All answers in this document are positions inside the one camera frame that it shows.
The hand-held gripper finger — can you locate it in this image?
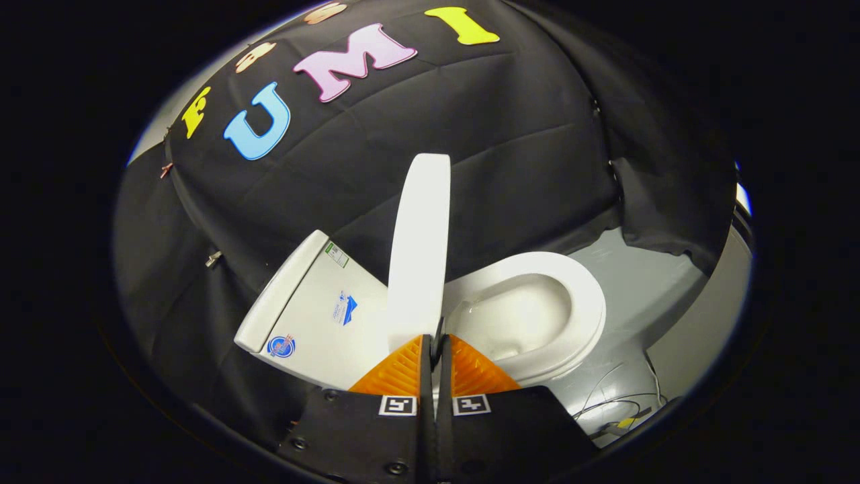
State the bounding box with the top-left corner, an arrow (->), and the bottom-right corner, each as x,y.
279,334 -> 435,484
435,334 -> 599,484

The white toilet lid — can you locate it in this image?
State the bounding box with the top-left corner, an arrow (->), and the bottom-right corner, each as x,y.
386,153 -> 452,354

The white toilet tank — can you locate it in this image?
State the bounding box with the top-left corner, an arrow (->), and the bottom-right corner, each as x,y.
234,230 -> 390,391

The black backdrop cloth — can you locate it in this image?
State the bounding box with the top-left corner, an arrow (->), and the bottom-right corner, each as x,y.
113,0 -> 740,465

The tangle of thin cables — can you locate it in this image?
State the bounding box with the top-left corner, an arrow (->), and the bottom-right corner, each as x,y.
574,363 -> 664,439

